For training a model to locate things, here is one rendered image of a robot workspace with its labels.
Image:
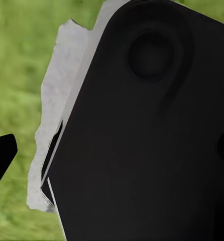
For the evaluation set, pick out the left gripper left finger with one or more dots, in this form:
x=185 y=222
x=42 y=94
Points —
x=8 y=150

